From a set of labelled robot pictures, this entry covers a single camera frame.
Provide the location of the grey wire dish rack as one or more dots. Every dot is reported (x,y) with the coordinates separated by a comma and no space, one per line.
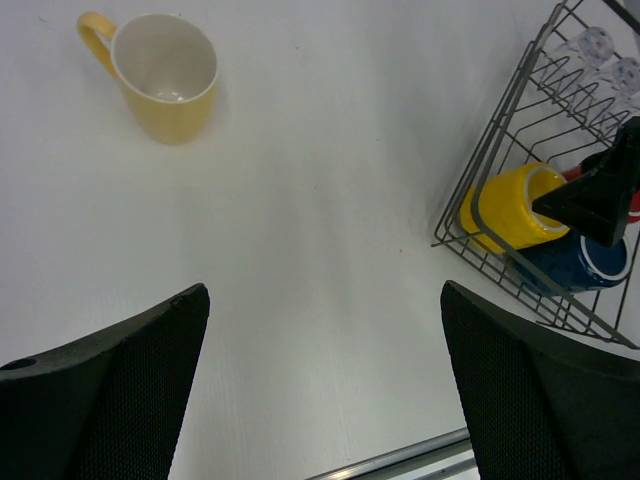
(552,115)

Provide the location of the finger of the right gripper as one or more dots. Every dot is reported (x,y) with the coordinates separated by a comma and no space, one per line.
(597,203)

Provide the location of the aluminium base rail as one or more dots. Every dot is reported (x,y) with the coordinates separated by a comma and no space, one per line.
(425,448)

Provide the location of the bright yellow mug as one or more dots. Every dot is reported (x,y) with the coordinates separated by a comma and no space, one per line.
(505,205)

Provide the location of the clear glass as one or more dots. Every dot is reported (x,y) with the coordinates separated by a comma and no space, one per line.
(590,49)
(620,80)

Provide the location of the clear glass middle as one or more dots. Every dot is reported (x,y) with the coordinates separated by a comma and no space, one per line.
(620,80)

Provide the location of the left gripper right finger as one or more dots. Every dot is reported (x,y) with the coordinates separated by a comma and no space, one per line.
(539,405)

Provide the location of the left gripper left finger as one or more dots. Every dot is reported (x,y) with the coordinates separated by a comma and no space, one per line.
(109,405)

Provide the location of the blue mug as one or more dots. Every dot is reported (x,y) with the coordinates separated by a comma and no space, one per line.
(579,264)

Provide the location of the clear glass far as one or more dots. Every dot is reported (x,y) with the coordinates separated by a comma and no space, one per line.
(590,49)

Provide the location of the pale yellow mug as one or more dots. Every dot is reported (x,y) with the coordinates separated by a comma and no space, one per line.
(166,67)

